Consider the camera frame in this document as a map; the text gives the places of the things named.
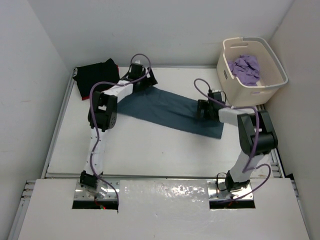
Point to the black t shirt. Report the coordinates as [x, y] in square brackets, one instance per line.
[79, 72]

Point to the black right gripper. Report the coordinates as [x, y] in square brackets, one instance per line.
[201, 110]

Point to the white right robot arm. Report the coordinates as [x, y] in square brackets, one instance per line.
[257, 136]

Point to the teal t shirt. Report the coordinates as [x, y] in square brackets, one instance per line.
[169, 110]

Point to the lavender t shirt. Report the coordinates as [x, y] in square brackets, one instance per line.
[246, 68]

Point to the white front cover panel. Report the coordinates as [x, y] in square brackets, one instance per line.
[162, 210]

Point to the cream plastic laundry basket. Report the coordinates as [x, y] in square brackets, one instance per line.
[272, 74]

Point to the red t shirt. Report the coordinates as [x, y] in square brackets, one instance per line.
[95, 75]

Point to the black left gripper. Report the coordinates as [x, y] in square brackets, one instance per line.
[148, 80]

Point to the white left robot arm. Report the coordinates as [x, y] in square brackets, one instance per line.
[102, 116]

